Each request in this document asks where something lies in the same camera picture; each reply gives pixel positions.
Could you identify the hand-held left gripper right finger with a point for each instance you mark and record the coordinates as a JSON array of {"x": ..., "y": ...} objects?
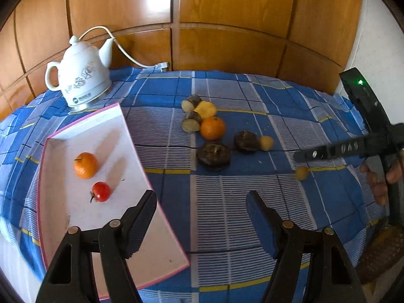
[{"x": 260, "y": 224}]

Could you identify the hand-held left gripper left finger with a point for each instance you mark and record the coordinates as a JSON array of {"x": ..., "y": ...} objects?
[{"x": 143, "y": 224}]

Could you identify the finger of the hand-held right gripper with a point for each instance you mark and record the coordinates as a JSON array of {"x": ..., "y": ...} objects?
[{"x": 328, "y": 153}]

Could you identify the small yellow round fruit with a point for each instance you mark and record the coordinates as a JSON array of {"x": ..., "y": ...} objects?
[
  {"x": 266, "y": 143},
  {"x": 301, "y": 173}
]

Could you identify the white tray with pink rim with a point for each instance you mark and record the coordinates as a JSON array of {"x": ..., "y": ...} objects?
[{"x": 94, "y": 132}]

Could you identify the sugarcane piece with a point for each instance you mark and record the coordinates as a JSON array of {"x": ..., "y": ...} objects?
[
  {"x": 191, "y": 101},
  {"x": 192, "y": 123}
]

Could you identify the yellow fruit piece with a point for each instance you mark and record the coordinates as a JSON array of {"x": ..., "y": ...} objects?
[{"x": 205, "y": 109}]

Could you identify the person's right hand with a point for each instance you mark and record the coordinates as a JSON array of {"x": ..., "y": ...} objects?
[{"x": 380, "y": 192}]

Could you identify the blue checked cloth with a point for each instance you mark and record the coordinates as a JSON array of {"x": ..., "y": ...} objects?
[{"x": 221, "y": 202}]

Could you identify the red tomato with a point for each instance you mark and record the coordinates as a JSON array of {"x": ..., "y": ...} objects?
[{"x": 101, "y": 192}]

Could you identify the orange mandarin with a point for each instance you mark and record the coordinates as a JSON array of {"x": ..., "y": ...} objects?
[
  {"x": 213, "y": 128},
  {"x": 86, "y": 165}
]

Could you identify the brown patterned rug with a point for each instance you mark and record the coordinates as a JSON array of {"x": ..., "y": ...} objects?
[{"x": 385, "y": 249}]

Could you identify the white plug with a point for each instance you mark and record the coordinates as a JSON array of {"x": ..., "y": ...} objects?
[{"x": 164, "y": 66}]

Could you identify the white ceramic electric kettle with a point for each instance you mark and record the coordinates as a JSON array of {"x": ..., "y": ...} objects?
[{"x": 82, "y": 75}]

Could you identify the wooden panelled wardrobe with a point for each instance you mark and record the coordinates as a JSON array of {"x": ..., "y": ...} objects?
[{"x": 221, "y": 6}]

